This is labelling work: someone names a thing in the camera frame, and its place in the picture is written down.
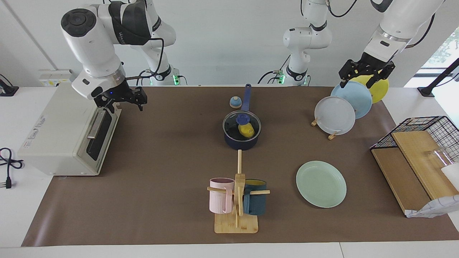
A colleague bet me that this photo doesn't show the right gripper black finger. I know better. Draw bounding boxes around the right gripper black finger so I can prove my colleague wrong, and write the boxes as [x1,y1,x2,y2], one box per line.
[129,87,148,112]
[94,100,115,115]

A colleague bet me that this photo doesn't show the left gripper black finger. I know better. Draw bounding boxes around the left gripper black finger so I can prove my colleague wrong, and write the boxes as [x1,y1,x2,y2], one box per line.
[339,60,360,89]
[369,63,396,90]

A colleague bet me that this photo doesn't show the yellow lemon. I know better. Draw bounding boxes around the yellow lemon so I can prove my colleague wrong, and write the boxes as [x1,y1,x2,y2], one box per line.
[238,124,255,139]

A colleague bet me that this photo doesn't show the yellow plate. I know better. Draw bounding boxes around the yellow plate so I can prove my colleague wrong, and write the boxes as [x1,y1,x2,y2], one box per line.
[353,74,389,104]

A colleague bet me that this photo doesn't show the light blue plate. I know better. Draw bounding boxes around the light blue plate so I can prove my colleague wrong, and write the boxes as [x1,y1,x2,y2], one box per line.
[330,81,373,119]

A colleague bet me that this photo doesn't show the pale grey plate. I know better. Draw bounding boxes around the pale grey plate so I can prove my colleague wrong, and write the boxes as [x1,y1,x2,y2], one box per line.
[314,96,356,135]

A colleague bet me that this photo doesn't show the wooden plate rack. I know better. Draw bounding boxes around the wooden plate rack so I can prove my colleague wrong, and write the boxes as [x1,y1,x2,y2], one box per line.
[311,115,337,140]

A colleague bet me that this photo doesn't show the dark blue pot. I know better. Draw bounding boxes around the dark blue pot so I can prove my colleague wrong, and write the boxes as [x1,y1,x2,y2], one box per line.
[222,83,261,151]

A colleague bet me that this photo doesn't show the pale green plate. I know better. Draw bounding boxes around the pale green plate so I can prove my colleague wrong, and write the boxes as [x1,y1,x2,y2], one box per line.
[296,161,347,209]

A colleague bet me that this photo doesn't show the beige toaster oven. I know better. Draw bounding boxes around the beige toaster oven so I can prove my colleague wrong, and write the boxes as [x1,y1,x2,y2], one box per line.
[17,83,122,177]

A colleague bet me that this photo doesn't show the clear glass cup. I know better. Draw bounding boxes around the clear glass cup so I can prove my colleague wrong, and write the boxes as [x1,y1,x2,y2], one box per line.
[425,147,453,167]

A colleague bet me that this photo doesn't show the black desk clamp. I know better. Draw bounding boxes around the black desk clamp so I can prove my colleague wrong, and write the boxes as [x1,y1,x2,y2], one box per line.
[0,74,19,96]

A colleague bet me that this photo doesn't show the wooden shelf boards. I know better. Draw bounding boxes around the wooden shelf boards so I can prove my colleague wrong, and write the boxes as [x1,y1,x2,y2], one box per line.
[371,131,459,215]

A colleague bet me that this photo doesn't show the brown table mat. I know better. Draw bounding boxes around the brown table mat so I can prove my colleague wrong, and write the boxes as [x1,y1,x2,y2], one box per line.
[21,86,459,247]

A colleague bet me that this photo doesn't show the white cup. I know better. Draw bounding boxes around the white cup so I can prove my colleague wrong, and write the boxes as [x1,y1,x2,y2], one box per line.
[441,163,459,190]

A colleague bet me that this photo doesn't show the pink ribbed mug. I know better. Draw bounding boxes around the pink ribbed mug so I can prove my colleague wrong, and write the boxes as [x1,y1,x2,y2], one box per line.
[209,178,235,214]

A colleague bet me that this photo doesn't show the dark teal mug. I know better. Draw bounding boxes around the dark teal mug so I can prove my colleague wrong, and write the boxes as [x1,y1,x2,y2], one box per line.
[243,179,267,216]

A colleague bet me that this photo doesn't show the wooden mug tree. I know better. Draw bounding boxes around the wooden mug tree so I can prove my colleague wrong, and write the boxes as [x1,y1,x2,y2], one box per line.
[207,150,270,234]

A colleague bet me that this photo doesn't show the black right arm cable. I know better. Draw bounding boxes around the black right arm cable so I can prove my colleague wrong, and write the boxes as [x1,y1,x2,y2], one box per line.
[124,38,165,81]

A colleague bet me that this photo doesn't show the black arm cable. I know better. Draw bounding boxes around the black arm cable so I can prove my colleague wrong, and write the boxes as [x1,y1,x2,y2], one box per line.
[325,0,359,18]
[124,38,165,81]

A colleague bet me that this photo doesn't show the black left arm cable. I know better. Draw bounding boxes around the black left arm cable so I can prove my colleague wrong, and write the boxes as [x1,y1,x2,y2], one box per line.
[325,0,359,18]

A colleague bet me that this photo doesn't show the white wall power strip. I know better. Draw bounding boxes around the white wall power strip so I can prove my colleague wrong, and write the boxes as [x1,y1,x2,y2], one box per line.
[38,69,77,87]

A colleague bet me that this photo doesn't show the black wire basket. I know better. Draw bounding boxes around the black wire basket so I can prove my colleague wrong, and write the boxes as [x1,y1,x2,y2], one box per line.
[370,115,459,163]

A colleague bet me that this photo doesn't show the black power cable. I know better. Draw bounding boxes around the black power cable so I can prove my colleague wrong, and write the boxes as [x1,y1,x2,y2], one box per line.
[0,148,24,189]

